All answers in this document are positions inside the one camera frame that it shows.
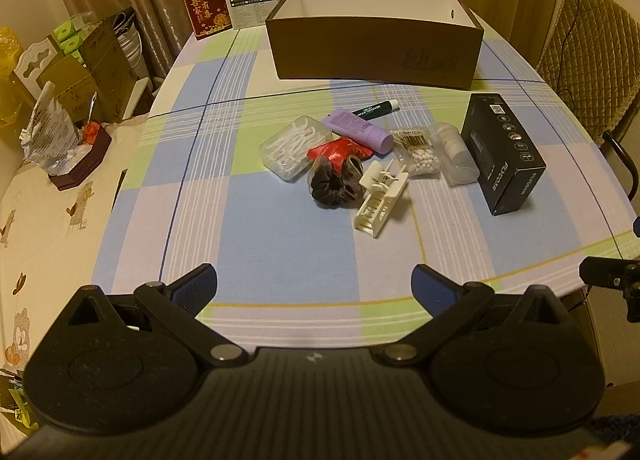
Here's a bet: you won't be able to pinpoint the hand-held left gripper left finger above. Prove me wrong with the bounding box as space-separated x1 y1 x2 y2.
65 262 248 369

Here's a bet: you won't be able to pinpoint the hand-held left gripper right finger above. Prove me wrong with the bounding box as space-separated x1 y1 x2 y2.
377 264 576 366

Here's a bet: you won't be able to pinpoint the cream hair claw clip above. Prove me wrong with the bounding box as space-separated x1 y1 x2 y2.
353 160 410 239

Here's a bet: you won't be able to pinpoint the clear plastic container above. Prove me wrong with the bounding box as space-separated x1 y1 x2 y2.
440 137 480 187

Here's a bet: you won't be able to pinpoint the cotton swab bag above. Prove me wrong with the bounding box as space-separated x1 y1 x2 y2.
391 126 441 177

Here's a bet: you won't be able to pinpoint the brown velvet scrunchie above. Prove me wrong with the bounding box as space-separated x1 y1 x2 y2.
306 154 363 206

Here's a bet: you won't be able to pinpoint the black product box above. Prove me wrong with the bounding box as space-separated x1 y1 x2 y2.
460 93 546 217

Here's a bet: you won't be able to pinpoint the white pill bottle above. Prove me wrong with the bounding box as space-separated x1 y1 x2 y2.
435 123 469 163

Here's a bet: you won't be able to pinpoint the red foil packet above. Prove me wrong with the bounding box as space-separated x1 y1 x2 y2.
307 136 373 165

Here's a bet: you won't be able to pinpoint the clear floss pick box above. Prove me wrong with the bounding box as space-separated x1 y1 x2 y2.
259 116 333 183

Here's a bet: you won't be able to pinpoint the purple cream tube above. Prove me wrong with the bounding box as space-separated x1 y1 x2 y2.
322 108 394 153

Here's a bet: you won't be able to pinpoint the dark green lip gel tube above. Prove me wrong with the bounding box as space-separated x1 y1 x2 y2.
351 100 400 120

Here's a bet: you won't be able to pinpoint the brown cardboard storage box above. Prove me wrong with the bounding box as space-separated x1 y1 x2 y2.
265 0 484 91

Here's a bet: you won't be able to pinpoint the cartoon print sheet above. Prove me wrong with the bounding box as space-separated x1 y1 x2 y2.
0 119 152 393

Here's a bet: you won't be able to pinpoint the dark red tray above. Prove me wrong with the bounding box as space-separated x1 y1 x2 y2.
48 127 113 191

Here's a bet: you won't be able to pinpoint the quilted chair cover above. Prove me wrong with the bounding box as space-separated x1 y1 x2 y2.
536 0 640 141

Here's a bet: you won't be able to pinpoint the crumpled clear plastic bag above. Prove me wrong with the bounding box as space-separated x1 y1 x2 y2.
22 81 81 173

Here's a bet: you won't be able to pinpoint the olive cardboard box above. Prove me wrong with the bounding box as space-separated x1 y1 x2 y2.
37 7 154 123

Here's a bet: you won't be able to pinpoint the stack of white bowls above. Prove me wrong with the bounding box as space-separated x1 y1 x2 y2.
114 12 144 68

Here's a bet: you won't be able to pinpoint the white wooden chair back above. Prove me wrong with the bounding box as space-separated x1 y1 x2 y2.
12 37 67 90

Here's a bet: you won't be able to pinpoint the red gift box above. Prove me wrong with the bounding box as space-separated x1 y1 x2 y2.
180 0 234 41

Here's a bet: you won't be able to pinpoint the small green tissue packets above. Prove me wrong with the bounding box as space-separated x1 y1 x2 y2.
52 12 101 61

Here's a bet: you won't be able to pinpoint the yellow plastic bag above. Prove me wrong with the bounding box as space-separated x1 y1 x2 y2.
0 27 26 129

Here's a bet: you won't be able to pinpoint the black chair frame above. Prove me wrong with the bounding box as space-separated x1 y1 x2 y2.
597 131 640 201

